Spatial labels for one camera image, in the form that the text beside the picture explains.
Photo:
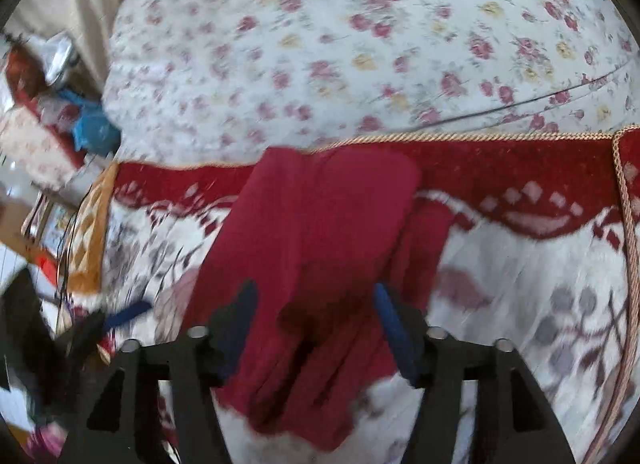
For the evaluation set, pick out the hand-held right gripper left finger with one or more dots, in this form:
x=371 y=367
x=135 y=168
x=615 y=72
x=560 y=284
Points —
x=240 y=334

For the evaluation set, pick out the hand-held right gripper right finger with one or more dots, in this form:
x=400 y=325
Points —
x=400 y=339

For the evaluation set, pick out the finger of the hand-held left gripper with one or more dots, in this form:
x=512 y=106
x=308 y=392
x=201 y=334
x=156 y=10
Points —
x=125 y=315

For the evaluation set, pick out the dark red garment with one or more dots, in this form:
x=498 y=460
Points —
x=325 y=224

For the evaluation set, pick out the orange patterned cloth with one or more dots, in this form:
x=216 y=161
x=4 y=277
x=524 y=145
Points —
x=90 y=234

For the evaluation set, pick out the pink cloth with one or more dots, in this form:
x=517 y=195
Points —
x=47 y=441

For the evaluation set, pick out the red white floral blanket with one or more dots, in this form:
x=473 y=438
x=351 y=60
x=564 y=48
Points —
x=525 y=264

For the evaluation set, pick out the red floral cushion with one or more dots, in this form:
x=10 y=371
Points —
x=35 y=138

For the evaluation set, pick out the blue plastic bag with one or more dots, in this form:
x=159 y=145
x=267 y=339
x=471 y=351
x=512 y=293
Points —
x=95 y=131

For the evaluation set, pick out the silver foil bag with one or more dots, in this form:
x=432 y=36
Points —
x=59 y=58

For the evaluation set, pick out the floral white pillow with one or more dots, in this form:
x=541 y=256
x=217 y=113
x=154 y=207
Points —
x=350 y=18

